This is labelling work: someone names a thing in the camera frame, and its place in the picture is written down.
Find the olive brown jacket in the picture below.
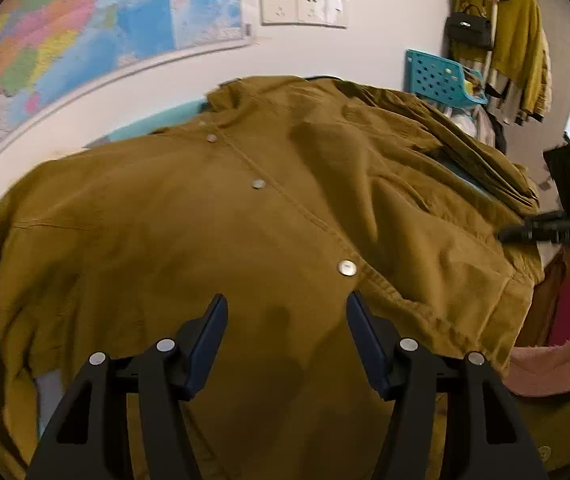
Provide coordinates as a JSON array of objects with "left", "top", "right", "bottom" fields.
[{"left": 0, "top": 77, "right": 543, "bottom": 479}]

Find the top blue plastic basket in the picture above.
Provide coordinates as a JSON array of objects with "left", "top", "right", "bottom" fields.
[{"left": 404, "top": 49, "right": 488, "bottom": 110}]

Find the black handbag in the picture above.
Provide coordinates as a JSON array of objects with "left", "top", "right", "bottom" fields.
[{"left": 445, "top": 3, "right": 493, "bottom": 51}]

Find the teal bed sheet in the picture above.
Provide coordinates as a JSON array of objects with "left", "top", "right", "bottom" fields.
[{"left": 84, "top": 98, "right": 206, "bottom": 150}]

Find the white wall socket panel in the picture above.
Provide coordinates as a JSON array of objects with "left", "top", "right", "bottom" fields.
[{"left": 260, "top": 0, "right": 350, "bottom": 28}]

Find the colourful wall map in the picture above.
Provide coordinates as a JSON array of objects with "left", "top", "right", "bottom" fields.
[{"left": 0, "top": 0, "right": 250, "bottom": 143}]

